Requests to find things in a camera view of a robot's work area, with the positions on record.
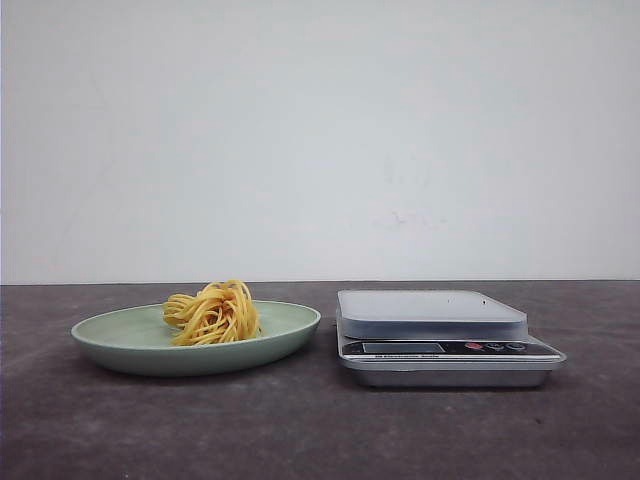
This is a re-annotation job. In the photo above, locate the silver digital kitchen scale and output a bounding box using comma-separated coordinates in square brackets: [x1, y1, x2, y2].
[336, 290, 566, 388]

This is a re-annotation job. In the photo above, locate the light green plate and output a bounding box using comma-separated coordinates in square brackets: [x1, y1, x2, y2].
[71, 300, 321, 377]

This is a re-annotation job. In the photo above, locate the yellow vermicelli noodle bundle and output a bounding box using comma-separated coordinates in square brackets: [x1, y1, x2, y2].
[162, 279, 262, 346]

